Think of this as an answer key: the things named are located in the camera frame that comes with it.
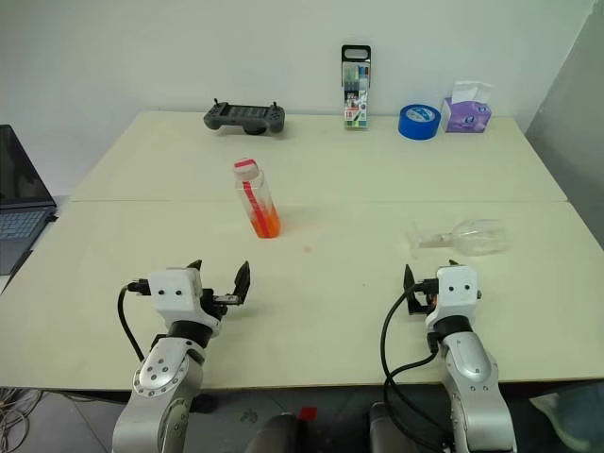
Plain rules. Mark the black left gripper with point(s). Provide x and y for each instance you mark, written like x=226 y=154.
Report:
x=218 y=302

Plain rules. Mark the grey partition panel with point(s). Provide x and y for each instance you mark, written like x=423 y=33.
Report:
x=575 y=141

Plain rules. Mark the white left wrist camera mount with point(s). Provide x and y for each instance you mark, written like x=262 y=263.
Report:
x=174 y=292

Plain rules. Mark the grey handheld game controller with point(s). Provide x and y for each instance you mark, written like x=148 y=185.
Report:
x=243 y=117

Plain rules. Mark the blue tape roll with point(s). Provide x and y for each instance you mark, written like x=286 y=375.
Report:
x=417 y=123

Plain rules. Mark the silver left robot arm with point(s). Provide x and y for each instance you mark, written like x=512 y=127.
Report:
x=160 y=368

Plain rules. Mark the clear plastic wine glass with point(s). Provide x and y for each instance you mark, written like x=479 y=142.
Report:
x=479 y=236

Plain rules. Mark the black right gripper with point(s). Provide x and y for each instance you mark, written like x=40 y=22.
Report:
x=421 y=302

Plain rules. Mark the bottle with orange liquid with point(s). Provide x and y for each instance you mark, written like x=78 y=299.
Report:
x=262 y=212

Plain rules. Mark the pale green plastic bag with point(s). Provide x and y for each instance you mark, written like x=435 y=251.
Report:
x=571 y=415

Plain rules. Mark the purple tissue box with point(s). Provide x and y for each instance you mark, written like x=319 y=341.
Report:
x=467 y=115

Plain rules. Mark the dark grey rounded shape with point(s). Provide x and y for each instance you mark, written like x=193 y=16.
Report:
x=276 y=434
x=384 y=429

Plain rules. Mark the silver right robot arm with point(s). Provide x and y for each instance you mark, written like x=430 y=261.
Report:
x=476 y=377

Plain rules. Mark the small red floor marker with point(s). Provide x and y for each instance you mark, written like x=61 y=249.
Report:
x=308 y=413

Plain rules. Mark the dark open laptop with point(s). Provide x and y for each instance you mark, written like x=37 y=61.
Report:
x=16 y=189

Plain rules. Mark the coloured marker pen pack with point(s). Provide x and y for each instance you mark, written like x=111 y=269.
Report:
x=356 y=94

